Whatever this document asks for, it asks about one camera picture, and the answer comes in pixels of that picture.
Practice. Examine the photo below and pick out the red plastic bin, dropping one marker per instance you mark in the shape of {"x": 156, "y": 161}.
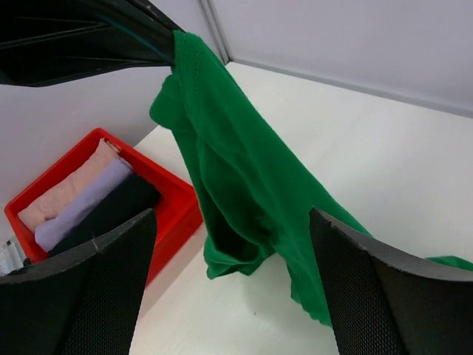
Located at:
{"x": 158, "y": 160}

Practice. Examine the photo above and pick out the lavender rolled t shirt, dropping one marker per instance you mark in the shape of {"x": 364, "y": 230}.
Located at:
{"x": 50, "y": 233}

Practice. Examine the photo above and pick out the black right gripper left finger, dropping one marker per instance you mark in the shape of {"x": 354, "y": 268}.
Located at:
{"x": 83, "y": 301}

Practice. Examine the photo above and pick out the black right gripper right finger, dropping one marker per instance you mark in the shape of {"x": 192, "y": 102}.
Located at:
{"x": 385, "y": 301}

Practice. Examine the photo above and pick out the black rolled t shirt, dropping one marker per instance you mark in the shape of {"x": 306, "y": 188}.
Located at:
{"x": 130, "y": 198}

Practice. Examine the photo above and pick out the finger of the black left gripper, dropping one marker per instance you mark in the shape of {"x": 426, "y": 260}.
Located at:
{"x": 117, "y": 30}
{"x": 56, "y": 61}

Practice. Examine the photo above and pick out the green t shirt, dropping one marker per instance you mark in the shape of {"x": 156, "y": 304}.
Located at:
{"x": 254, "y": 193}

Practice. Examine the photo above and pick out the pink rolled t shirt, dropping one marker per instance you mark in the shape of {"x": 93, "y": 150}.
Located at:
{"x": 48, "y": 205}

